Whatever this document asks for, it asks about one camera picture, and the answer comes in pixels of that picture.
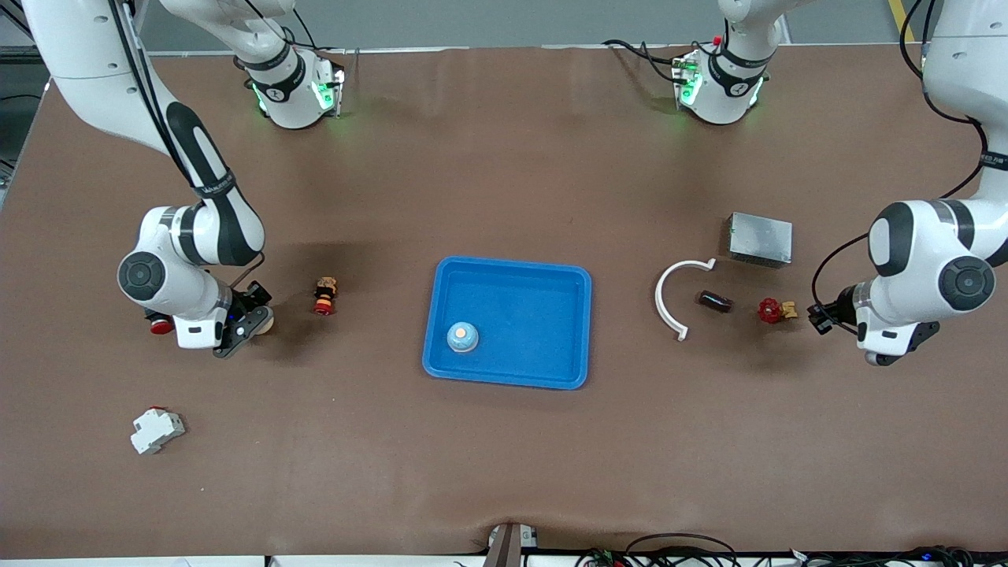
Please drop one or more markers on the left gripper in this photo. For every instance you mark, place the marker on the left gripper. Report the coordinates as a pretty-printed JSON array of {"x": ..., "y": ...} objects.
[{"x": 843, "y": 304}]

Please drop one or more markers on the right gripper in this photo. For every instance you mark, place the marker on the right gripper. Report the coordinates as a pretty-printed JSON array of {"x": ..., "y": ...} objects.
[{"x": 250, "y": 298}]

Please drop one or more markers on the blue service bell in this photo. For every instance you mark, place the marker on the blue service bell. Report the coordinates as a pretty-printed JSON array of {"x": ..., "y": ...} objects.
[
  {"x": 268, "y": 323},
  {"x": 462, "y": 337}
]

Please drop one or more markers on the brown cylindrical capacitor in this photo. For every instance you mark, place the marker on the brown cylindrical capacitor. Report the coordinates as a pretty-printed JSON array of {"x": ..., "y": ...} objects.
[{"x": 714, "y": 301}]

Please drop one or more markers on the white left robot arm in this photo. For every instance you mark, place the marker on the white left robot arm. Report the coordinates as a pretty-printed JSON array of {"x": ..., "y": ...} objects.
[{"x": 965, "y": 79}]

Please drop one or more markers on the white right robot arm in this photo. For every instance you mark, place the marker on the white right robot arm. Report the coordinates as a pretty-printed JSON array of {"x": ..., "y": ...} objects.
[{"x": 79, "y": 47}]

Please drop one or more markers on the red mushroom push button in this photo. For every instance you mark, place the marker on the red mushroom push button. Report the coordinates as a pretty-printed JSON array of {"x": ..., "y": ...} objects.
[{"x": 161, "y": 326}]

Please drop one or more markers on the white circuit breaker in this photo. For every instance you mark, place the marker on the white circuit breaker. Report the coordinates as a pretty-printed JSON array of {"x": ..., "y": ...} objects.
[{"x": 153, "y": 431}]

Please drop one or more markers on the red handwheel brass valve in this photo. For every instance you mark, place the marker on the red handwheel brass valve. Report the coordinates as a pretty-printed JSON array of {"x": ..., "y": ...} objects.
[{"x": 768, "y": 310}]

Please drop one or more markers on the grey metal box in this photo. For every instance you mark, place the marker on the grey metal box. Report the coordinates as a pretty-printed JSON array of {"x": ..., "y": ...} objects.
[{"x": 760, "y": 240}]

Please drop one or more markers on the white curved plastic piece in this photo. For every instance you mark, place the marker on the white curved plastic piece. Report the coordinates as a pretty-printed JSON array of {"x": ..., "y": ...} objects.
[{"x": 660, "y": 303}]

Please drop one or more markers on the blue plastic tray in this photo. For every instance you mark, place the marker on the blue plastic tray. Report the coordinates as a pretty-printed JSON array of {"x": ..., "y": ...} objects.
[{"x": 512, "y": 315}]

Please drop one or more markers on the brown table mat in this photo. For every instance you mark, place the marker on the brown table mat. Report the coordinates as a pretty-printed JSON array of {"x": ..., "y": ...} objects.
[{"x": 504, "y": 472}]

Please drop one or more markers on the orange emergency stop switch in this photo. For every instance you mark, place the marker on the orange emergency stop switch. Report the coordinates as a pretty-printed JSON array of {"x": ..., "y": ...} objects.
[{"x": 324, "y": 295}]

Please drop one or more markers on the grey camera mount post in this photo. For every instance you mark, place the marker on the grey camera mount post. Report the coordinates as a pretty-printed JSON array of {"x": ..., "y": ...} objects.
[{"x": 504, "y": 551}]

